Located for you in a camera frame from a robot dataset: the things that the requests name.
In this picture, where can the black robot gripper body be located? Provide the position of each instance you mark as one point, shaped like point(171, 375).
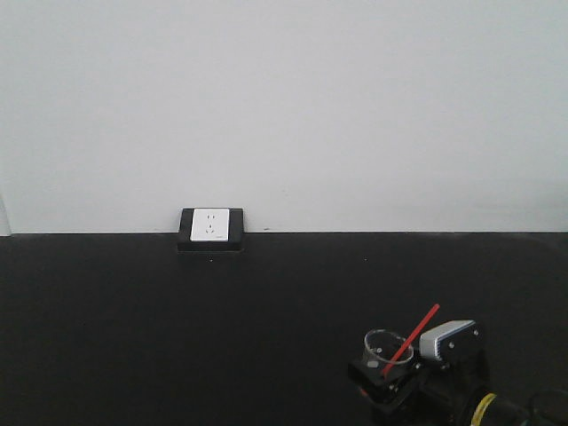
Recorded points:
point(397, 387)

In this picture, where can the red stirring rod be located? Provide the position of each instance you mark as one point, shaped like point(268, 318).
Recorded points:
point(410, 339)

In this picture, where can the clear glass beaker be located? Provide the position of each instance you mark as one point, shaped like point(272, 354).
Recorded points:
point(380, 347)

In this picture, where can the black socket mounting box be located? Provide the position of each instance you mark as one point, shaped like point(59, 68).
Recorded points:
point(236, 234)

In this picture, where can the white wall power socket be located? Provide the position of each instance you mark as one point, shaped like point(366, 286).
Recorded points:
point(210, 225)

